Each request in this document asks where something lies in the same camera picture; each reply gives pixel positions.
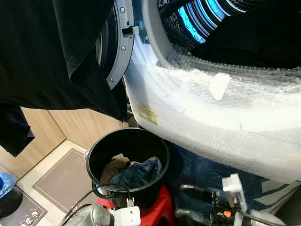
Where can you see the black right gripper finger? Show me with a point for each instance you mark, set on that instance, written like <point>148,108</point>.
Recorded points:
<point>197,189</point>
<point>195,217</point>

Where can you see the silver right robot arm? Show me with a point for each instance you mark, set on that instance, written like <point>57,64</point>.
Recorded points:
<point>263,219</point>

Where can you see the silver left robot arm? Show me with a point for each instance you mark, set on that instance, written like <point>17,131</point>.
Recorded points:
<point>89,217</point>

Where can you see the white front-load washing machine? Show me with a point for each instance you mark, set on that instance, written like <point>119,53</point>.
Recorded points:
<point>211,122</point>

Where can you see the black clothes pile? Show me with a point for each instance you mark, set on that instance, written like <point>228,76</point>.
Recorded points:
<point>254,42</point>

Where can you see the blue printed cloth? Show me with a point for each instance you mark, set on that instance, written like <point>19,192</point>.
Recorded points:
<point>197,165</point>

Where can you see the red plastic stool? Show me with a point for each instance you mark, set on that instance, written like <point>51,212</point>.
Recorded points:
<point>160,207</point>

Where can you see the black plastic bucket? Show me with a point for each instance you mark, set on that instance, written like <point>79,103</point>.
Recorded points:
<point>162,174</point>

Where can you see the blue denim garment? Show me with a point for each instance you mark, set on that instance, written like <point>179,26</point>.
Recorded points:
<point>138,172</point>

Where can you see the clear bubble wrap sheet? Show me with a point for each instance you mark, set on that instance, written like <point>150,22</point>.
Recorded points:
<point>211,127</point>

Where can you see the tan cloth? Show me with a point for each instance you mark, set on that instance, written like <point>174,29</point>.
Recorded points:
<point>113,167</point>

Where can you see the yellow warning sticker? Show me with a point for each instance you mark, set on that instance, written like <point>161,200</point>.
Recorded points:
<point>148,114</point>

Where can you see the white tape piece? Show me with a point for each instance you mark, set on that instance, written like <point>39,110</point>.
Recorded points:
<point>219,85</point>

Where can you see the grey-brown floor mat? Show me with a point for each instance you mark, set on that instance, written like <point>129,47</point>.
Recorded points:
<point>61,181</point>

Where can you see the grey round washer door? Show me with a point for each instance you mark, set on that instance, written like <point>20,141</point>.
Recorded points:
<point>120,52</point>

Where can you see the blue-lit steel washer drum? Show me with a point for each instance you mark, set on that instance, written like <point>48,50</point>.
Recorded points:
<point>197,19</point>

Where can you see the dark mat with skull print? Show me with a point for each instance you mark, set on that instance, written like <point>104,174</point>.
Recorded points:
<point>23,212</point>

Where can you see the round black object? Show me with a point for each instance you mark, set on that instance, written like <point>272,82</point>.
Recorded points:
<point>9,205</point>

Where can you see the blue plastic bag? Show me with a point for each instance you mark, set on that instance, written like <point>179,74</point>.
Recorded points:
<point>5,182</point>

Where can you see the dark navy hanging garment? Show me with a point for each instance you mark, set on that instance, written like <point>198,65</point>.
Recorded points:
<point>14,132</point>

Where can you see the large black hanging garment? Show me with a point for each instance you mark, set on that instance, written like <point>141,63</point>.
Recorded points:
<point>42,47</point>

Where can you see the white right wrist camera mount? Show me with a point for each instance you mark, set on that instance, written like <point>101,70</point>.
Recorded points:
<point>233,188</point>

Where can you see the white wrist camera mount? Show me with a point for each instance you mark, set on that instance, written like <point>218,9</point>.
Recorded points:
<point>233,188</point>
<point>126,216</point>

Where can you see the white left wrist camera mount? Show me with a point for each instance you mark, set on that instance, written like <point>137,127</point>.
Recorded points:
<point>126,216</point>

